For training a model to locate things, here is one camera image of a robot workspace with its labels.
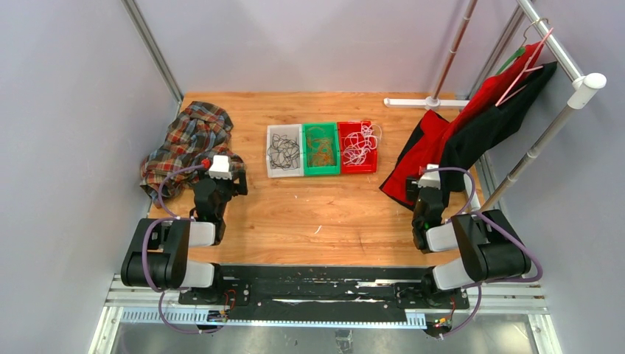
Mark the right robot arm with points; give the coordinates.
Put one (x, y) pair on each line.
(489, 248)

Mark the plaid cloth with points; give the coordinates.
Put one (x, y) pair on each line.
(200, 131)

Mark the green bin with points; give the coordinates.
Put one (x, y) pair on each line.
(320, 148)

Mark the red bin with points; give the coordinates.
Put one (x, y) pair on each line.
(358, 144)

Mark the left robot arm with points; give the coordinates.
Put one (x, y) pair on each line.
(158, 254)

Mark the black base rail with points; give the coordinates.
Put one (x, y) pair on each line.
(324, 294)

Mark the black garment on hanger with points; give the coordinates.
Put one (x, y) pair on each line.
(496, 124)

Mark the white bin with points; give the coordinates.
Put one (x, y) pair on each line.
(283, 156)

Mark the red garment on hanger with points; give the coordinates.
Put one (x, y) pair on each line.
(427, 141)

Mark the pink hanger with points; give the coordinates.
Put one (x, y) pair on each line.
(526, 69)

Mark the green hanger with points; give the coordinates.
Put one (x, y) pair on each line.
(514, 56)

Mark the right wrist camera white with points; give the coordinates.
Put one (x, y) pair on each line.
(430, 177)

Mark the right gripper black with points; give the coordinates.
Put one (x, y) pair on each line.
(413, 189)

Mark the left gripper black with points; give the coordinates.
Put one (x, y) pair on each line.
(238, 188)

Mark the clothes rack metal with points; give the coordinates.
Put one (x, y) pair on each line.
(578, 167)

